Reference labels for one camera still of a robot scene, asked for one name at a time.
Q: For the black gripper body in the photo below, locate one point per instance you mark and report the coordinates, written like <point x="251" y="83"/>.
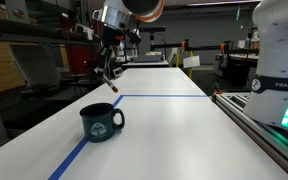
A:
<point x="112" y="37"/>

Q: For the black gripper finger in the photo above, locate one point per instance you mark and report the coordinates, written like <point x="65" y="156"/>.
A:
<point x="101" y="61"/>
<point x="108" y="63"/>

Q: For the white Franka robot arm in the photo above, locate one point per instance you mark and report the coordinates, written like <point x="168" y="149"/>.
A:
<point x="277" y="50"/>

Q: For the small grey box device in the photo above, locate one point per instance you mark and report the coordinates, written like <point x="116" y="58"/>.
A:
<point x="118" y="72"/>

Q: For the small white background robot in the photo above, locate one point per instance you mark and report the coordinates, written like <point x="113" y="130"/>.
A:
<point x="120" y="54"/>

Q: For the red cabinet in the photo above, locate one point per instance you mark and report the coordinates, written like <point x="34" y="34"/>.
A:
<point x="80" y="60"/>

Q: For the white power box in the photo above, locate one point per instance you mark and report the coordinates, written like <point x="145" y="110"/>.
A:
<point x="85" y="31"/>

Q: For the white background table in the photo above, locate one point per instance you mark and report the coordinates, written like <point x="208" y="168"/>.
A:
<point x="144" y="64"/>

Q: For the dark green logo mug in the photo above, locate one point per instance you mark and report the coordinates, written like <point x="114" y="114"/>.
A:
<point x="99" y="130"/>

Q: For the black metal shelf beam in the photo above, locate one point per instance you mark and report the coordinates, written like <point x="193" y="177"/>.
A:
<point x="24" y="31"/>

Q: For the white paper sign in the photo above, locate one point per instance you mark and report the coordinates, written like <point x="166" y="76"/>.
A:
<point x="191" y="62"/>

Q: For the blue tape line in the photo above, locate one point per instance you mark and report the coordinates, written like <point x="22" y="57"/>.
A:
<point x="69" y="158"/>

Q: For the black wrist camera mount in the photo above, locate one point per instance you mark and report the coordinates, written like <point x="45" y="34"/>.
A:
<point x="133" y="37"/>

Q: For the black stereo camera bar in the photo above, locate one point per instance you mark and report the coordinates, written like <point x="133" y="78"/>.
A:
<point x="154" y="29"/>

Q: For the yellow post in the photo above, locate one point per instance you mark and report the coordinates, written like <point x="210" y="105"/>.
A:
<point x="177" y="60"/>
<point x="190" y="71"/>

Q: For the aluminium rail base frame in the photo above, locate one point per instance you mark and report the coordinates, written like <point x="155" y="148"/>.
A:
<point x="250" y="130"/>

